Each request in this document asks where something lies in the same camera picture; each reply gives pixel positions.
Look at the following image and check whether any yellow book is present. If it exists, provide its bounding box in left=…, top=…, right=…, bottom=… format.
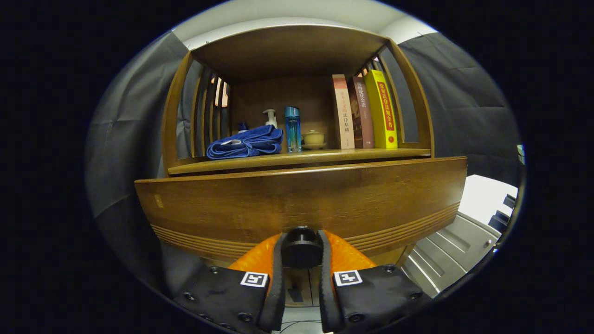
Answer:
left=363, top=69, right=399, bottom=149

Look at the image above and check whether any brown book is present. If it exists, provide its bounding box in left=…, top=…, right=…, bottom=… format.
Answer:
left=348, top=76, right=375, bottom=149

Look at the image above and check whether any orange and white book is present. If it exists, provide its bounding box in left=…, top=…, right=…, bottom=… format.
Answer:
left=331, top=74, right=355, bottom=150

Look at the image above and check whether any beige lidded teacup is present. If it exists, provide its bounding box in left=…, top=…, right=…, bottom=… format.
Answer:
left=302, top=130, right=328, bottom=150

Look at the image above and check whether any white side cabinet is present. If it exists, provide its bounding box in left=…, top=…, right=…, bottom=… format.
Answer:
left=401, top=174, right=518, bottom=297

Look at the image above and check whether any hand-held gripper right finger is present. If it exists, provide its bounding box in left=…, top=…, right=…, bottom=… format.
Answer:
left=317, top=230, right=430, bottom=334

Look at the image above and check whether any blue folded towel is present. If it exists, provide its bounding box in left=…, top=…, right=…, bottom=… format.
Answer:
left=206, top=124, right=284, bottom=160

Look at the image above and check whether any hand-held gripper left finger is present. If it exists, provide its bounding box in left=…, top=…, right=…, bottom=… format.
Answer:
left=174, top=232, right=288, bottom=332

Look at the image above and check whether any wooden cabinet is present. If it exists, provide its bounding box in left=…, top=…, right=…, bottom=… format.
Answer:
left=135, top=24, right=468, bottom=307

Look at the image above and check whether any tall blue transparent bottle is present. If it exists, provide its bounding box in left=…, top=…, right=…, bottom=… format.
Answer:
left=284, top=106, right=302, bottom=153

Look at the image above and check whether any wooden drawer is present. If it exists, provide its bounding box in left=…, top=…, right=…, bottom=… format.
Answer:
left=135, top=156, right=468, bottom=270

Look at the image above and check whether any wooden cabinet door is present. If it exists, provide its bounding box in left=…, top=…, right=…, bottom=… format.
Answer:
left=284, top=268, right=311, bottom=307

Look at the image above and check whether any wooden countertop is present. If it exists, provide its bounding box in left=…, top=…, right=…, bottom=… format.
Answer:
left=167, top=148, right=432, bottom=175

